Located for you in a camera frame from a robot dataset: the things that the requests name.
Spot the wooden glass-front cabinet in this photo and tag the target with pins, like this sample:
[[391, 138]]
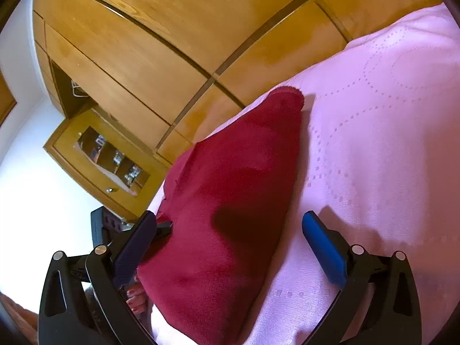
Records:
[[68, 140]]

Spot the pink quilted blanket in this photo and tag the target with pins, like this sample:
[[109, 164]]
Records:
[[377, 151]]

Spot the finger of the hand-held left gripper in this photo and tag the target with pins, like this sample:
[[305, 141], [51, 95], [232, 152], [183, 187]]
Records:
[[163, 228]]

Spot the wooden wardrobe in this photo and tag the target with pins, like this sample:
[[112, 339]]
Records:
[[161, 25]]

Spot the red garment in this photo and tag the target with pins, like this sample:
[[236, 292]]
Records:
[[222, 187]]

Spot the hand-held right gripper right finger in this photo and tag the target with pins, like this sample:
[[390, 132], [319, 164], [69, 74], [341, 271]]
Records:
[[325, 251]]

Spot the person's left hand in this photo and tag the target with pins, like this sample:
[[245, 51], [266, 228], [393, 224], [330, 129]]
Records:
[[137, 300]]

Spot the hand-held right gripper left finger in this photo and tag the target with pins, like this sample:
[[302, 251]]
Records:
[[134, 251]]

